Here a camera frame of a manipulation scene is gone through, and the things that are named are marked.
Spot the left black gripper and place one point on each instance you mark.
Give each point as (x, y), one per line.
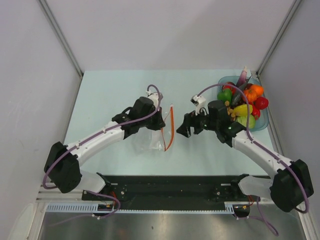
(159, 123)

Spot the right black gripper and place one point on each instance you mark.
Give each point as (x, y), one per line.
(190, 120)

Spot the clear zip bag orange zipper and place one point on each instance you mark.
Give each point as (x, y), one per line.
(160, 140)

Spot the grey toy fish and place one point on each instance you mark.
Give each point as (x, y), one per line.
(237, 96)

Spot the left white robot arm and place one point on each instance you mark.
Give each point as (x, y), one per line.
(63, 165)

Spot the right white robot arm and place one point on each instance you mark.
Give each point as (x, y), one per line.
(289, 183)

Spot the green bell pepper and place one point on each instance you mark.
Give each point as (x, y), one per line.
(225, 95)

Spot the green cabbage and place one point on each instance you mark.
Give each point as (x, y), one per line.
(243, 121)

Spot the yellow starfruit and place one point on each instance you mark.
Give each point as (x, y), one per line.
(243, 110)

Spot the red bell pepper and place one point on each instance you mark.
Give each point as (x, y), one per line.
(231, 86)

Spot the orange pumpkin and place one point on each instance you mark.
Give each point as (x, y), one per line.
(253, 92)

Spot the purple white scallion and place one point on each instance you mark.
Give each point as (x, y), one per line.
(243, 75)

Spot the red tomato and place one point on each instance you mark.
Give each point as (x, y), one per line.
(261, 103)

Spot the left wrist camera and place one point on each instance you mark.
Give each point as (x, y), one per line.
(155, 97)

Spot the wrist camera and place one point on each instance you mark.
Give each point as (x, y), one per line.
(199, 101)
(155, 97)

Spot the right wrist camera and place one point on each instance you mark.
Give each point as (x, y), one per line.
(199, 101)

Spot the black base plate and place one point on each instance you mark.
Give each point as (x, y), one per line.
(173, 193)

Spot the aluminium frame rail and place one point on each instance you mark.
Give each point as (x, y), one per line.
(54, 195)

